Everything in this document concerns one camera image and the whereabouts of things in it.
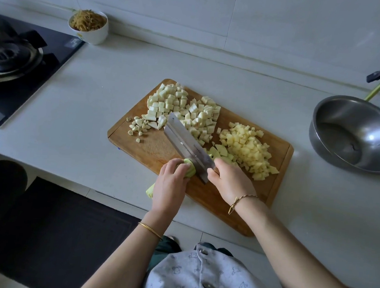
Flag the person's right hand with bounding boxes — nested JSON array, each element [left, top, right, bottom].
[[203, 157, 262, 210]]

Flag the person's left hand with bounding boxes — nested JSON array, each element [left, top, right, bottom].
[[148, 155, 193, 220]]

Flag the green cucumber half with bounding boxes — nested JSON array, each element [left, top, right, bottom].
[[145, 155, 198, 204]]

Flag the peeled yellow potato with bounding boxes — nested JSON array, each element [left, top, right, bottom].
[[212, 120, 284, 184]]

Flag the cleaver with wooden handle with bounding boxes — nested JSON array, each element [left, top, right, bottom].
[[159, 111, 221, 186]]

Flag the pile of garlic cloves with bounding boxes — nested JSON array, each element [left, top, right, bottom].
[[124, 113, 152, 144]]

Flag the pile of white diced vegetable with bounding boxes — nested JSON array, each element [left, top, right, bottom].
[[173, 93, 223, 149]]

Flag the person's left forearm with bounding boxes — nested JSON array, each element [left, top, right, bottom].
[[77, 202, 172, 288]]

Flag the person's right forearm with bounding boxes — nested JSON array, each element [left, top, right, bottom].
[[225, 196, 380, 288]]

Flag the gold bangle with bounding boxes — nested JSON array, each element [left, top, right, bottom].
[[136, 221, 165, 241]]

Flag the wooden cutting board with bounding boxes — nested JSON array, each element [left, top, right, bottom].
[[99, 74, 300, 241]]

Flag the dark green trousers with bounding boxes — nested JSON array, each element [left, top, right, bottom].
[[147, 235, 235, 279]]

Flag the white patterned garment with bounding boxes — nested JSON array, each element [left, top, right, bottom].
[[139, 242, 314, 288]]

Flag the black floor mat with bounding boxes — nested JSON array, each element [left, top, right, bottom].
[[0, 159, 145, 288]]

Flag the deep stainless steel bowl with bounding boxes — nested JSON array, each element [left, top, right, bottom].
[[305, 92, 380, 176]]

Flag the white bowl of noodles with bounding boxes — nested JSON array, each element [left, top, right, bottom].
[[66, 8, 111, 48]]

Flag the black gas stove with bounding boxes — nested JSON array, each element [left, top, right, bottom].
[[0, 12, 88, 136]]

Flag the braided cord bracelet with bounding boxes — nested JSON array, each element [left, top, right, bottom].
[[228, 192, 261, 218]]

